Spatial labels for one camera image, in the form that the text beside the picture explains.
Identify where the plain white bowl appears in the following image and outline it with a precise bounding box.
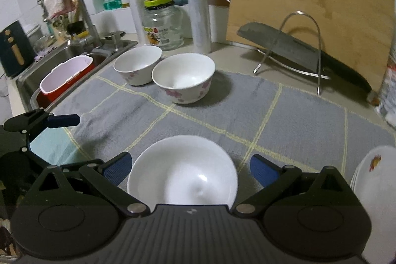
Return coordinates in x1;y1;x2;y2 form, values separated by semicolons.
127;135;238;210

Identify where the stack of white plates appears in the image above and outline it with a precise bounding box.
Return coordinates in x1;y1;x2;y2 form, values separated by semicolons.
350;146;396;263

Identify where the kitchen cleaver knife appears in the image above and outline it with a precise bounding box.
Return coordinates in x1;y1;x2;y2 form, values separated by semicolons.
237;22;372;94

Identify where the red pink basin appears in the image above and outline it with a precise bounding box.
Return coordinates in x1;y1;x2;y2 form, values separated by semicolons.
40;56;95;102

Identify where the stainless steel sink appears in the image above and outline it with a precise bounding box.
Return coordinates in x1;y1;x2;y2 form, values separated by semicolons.
15;39;138;111

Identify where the grey checked table mat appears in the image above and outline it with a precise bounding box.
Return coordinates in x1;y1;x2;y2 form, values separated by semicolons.
31;67;395;200

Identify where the black air fryer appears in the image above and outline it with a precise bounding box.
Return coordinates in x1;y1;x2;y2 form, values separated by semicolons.
0;21;35;78

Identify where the steel sink faucet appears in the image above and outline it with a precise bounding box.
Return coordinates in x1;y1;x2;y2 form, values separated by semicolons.
77;0;102;48

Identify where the floral white bowl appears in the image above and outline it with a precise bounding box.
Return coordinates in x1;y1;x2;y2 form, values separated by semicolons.
152;53;216;104
113;45;162;86

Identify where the pink cloth on faucet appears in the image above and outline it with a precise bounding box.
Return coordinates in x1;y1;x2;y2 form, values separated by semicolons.
44;0;75;19

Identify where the white snack bag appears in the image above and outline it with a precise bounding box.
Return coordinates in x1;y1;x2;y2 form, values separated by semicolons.
376;44;396;128

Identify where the clear glass jar green lid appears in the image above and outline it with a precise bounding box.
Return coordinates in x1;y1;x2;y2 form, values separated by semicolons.
142;0;184;51

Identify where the paper towel roll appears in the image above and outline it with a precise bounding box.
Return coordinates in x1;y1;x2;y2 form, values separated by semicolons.
121;0;149;46

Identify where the bamboo cutting board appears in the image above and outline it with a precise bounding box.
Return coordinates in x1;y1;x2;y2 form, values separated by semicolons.
226;0;395;91

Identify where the metal wire rack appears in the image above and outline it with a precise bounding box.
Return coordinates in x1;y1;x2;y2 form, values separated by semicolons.
249;11;323;96

